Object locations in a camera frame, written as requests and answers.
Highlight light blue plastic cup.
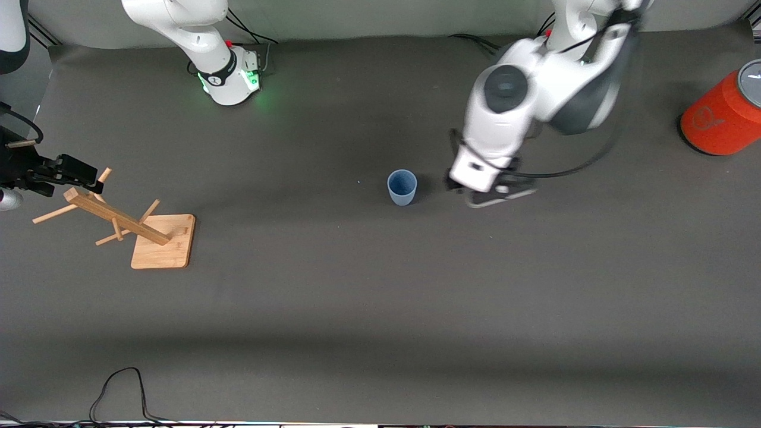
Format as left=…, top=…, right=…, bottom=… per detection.
left=387, top=169, right=418, bottom=207

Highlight wooden mug tree rack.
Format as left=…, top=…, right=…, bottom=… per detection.
left=32, top=167, right=196, bottom=270

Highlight dark grey table mat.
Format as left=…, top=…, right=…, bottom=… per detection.
left=0, top=30, right=761, bottom=424

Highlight orange canister with grey lid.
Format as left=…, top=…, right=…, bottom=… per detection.
left=680, top=59, right=761, bottom=157

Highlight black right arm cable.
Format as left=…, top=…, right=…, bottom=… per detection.
left=0, top=102, right=45, bottom=147

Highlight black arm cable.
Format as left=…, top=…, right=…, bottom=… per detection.
left=511, top=6, right=640, bottom=180
left=0, top=102, right=45, bottom=147

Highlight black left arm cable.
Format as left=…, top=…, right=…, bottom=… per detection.
left=511, top=6, right=640, bottom=180

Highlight black cable bundle on table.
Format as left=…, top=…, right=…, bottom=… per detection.
left=448, top=32, right=507, bottom=61

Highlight black base power cables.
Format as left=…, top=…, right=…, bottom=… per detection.
left=225, top=7, right=279, bottom=75

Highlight thin black looped cable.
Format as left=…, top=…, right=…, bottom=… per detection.
left=88, top=367, right=185, bottom=426

